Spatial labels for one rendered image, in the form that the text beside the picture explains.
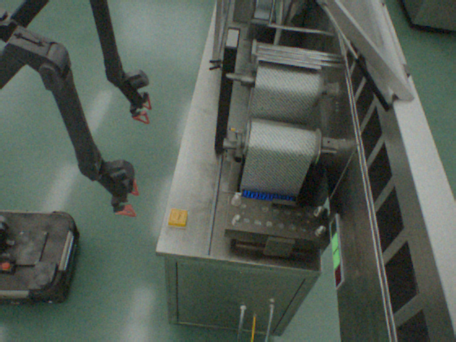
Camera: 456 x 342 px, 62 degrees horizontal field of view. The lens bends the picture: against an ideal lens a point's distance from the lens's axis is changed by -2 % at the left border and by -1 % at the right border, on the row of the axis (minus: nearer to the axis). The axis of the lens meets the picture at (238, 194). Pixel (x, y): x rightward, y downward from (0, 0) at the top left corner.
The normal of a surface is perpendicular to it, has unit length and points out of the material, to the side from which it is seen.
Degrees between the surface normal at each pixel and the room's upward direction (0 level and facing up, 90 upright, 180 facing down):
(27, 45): 24
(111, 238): 0
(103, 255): 0
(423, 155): 0
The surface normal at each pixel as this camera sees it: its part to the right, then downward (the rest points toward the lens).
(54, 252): 0.12, -0.61
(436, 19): -0.07, 0.78
